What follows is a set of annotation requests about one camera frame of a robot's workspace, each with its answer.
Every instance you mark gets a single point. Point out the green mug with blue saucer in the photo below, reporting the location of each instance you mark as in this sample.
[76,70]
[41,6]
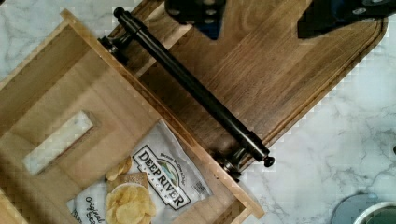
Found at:
[364,208]

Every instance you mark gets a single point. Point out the wooden drawer with black handle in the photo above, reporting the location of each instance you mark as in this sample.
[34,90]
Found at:
[70,71]

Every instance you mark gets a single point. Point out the white potato chips bag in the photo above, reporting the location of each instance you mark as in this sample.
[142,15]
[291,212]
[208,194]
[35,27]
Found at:
[154,185]

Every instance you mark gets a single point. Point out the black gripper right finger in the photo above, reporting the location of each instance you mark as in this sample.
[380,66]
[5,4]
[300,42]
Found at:
[324,16]

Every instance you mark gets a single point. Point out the dark wooden cutting board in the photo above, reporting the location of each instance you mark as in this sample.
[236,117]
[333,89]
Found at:
[236,95]

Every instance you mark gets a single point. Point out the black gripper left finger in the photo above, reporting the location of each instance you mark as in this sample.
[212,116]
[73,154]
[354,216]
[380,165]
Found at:
[204,15]

